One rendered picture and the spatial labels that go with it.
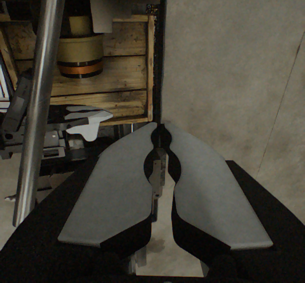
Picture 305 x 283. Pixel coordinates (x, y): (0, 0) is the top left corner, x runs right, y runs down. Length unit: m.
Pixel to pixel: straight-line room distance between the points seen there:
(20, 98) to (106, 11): 0.20
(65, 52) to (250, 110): 1.94
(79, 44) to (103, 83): 0.28
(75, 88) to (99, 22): 0.29
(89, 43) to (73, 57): 0.03
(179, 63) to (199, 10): 0.36
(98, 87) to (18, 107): 0.26
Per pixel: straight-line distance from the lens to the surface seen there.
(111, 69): 0.60
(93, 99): 0.63
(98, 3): 0.37
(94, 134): 0.43
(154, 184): 0.75
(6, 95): 1.41
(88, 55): 0.36
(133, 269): 1.28
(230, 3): 1.74
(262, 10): 1.90
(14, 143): 0.46
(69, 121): 0.39
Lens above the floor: 1.47
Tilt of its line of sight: 56 degrees down
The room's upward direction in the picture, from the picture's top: 154 degrees clockwise
